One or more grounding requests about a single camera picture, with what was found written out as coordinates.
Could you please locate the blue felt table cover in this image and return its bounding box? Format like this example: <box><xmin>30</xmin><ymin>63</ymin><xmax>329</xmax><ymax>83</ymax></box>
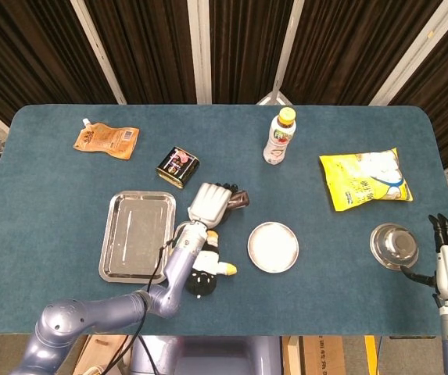
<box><xmin>0</xmin><ymin>103</ymin><xmax>448</xmax><ymax>337</ymax></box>

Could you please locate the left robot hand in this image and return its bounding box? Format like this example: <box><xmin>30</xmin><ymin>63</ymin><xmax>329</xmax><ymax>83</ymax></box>
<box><xmin>187</xmin><ymin>181</ymin><xmax>244</xmax><ymax>228</ymax></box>

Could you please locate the yellow snack bag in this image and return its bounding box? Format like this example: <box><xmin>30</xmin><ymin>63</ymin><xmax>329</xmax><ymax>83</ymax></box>
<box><xmin>318</xmin><ymin>147</ymin><xmax>414</xmax><ymax>213</ymax></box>

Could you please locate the round white plate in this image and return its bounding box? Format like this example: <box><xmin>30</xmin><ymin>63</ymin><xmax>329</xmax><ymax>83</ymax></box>
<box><xmin>246</xmin><ymin>221</ymin><xmax>300</xmax><ymax>273</ymax></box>

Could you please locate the orange spout pouch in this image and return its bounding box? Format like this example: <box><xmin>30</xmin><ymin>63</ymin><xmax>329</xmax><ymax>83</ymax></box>
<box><xmin>73</xmin><ymin>118</ymin><xmax>141</xmax><ymax>161</ymax></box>

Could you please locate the white drink bottle yellow cap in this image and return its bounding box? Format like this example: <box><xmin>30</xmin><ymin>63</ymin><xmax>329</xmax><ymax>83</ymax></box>
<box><xmin>262</xmin><ymin>106</ymin><xmax>298</xmax><ymax>166</ymax></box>

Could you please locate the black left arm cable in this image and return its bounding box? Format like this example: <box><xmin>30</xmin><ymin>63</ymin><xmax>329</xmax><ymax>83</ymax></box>
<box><xmin>98</xmin><ymin>241</ymin><xmax>170</xmax><ymax>375</ymax></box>

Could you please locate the small steel bowl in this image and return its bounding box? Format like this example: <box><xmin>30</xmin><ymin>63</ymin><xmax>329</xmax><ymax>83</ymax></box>
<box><xmin>369</xmin><ymin>222</ymin><xmax>420</xmax><ymax>272</ymax></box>

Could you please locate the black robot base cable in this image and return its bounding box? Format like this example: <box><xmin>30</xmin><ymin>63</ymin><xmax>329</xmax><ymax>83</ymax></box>
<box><xmin>136</xmin><ymin>334</ymin><xmax>159</xmax><ymax>375</ymax></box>

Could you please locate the rectangular steel tray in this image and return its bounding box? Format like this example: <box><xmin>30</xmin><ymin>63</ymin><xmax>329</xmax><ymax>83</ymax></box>
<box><xmin>98</xmin><ymin>190</ymin><xmax>177</xmax><ymax>285</ymax></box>

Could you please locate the cardboard box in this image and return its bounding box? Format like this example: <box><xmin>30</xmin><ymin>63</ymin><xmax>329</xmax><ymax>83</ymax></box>
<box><xmin>281</xmin><ymin>335</ymin><xmax>348</xmax><ymax>375</ymax></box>

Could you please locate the black white plush toy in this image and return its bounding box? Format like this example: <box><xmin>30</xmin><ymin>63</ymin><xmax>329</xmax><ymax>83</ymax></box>
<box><xmin>185</xmin><ymin>230</ymin><xmax>238</xmax><ymax>300</ymax></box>

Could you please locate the black tin can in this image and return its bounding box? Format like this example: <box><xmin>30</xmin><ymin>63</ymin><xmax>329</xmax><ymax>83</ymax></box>
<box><xmin>155</xmin><ymin>146</ymin><xmax>200</xmax><ymax>190</ymax></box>

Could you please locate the lavender robot base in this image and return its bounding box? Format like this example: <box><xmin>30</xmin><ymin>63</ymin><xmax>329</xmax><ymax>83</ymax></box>
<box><xmin>129</xmin><ymin>334</ymin><xmax>283</xmax><ymax>375</ymax></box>

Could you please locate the wooden crate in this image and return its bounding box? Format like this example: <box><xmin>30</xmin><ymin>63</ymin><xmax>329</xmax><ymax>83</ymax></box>
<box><xmin>73</xmin><ymin>334</ymin><xmax>131</xmax><ymax>375</ymax></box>

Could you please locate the dark brown pleated curtain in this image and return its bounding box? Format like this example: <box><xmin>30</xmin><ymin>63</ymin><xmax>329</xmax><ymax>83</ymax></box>
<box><xmin>0</xmin><ymin>0</ymin><xmax>448</xmax><ymax>188</ymax></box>

